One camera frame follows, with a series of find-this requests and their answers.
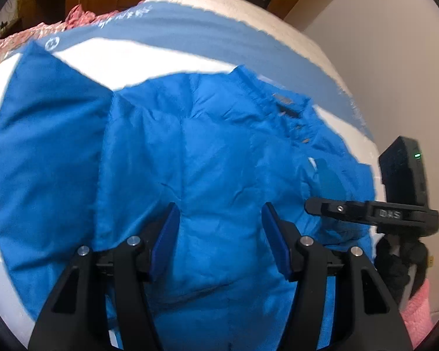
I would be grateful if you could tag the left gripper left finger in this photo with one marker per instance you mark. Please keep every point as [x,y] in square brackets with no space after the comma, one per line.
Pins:
[74,317]

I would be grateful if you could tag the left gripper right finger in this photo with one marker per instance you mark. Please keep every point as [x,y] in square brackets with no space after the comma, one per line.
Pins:
[365,315]

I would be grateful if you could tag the blue puffer jacket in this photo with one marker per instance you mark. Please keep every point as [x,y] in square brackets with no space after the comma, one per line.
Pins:
[81,164]

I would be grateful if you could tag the black gloved right hand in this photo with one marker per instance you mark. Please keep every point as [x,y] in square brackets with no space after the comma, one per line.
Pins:
[402,264]

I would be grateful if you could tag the pink floral quilt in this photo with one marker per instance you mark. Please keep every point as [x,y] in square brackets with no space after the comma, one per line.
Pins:
[77,17]

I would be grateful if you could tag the blue and white bedspread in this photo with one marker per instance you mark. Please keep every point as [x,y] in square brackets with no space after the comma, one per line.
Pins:
[164,37]

